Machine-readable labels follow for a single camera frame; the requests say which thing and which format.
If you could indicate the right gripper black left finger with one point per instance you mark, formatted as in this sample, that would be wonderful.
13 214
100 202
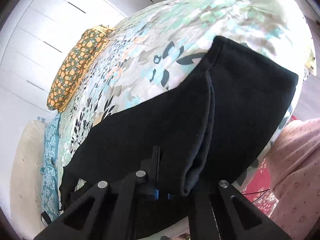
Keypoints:
108 210

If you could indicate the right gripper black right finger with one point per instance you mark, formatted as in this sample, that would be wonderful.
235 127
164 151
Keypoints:
222 212

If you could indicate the black pants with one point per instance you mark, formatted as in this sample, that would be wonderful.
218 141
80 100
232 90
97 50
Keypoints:
212 126

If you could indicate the red patterned rug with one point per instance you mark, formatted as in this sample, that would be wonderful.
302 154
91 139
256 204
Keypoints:
268 190

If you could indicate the teal damask pillow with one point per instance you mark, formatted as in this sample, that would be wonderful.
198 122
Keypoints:
49 188

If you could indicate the pink dotted pajama leg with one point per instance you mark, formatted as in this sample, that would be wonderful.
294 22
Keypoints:
304 183

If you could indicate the cream padded headboard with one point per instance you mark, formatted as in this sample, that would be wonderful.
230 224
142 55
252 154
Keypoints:
26 179

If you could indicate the floral leaf print bedspread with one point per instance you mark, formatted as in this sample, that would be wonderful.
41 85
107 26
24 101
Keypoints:
154 50

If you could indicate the orange floral green pillow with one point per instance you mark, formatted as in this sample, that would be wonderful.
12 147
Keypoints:
76 65

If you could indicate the white wardrobe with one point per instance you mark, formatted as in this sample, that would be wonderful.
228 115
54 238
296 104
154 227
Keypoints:
39 33

